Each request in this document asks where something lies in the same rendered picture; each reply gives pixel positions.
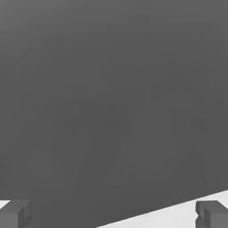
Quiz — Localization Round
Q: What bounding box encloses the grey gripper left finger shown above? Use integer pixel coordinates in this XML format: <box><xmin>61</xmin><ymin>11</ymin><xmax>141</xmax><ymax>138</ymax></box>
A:
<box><xmin>0</xmin><ymin>199</ymin><xmax>33</xmax><ymax>228</ymax></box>

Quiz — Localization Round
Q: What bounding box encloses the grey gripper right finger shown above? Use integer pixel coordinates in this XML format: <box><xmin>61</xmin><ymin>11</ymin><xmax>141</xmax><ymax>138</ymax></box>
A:
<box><xmin>195</xmin><ymin>200</ymin><xmax>228</xmax><ymax>228</ymax></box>

